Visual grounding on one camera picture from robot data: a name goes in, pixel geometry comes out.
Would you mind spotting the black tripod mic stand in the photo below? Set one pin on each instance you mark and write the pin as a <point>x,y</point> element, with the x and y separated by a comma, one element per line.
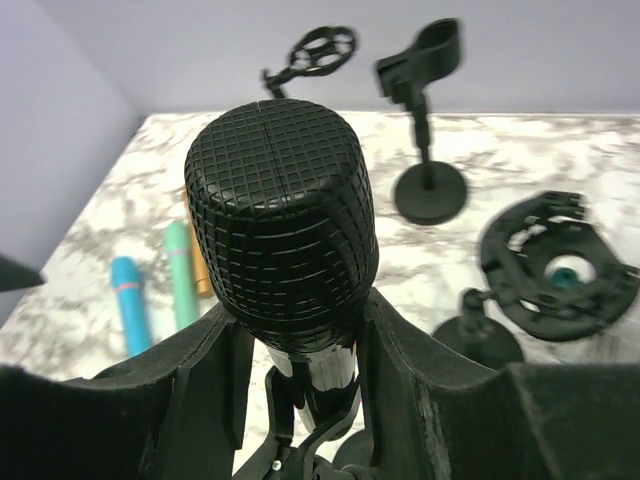
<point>319,53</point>

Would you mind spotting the black round-base shock-mount stand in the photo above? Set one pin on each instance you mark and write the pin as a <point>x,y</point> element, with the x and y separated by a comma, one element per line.
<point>596,322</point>

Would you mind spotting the blue microphone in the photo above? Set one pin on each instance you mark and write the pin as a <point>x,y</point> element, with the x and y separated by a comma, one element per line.
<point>127,285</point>

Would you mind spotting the gold microphone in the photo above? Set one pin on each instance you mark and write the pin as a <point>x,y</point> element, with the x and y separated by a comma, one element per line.
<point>201,278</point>

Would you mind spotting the black round-base clip stand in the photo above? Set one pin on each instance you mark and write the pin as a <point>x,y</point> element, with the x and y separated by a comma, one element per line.
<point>431,192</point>

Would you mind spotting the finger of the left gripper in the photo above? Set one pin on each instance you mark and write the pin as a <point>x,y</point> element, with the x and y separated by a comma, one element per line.
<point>16,276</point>

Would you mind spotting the black microphone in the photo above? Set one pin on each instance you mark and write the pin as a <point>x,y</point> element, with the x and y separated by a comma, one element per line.
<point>282,206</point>

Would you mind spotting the mint green microphone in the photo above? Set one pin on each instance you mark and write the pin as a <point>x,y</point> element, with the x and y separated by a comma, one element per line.
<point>185,302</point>

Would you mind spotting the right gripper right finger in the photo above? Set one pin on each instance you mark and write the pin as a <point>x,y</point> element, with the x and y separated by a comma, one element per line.
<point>433,414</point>

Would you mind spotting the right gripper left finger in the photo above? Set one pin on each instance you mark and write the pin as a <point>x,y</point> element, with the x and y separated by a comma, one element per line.
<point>176,411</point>

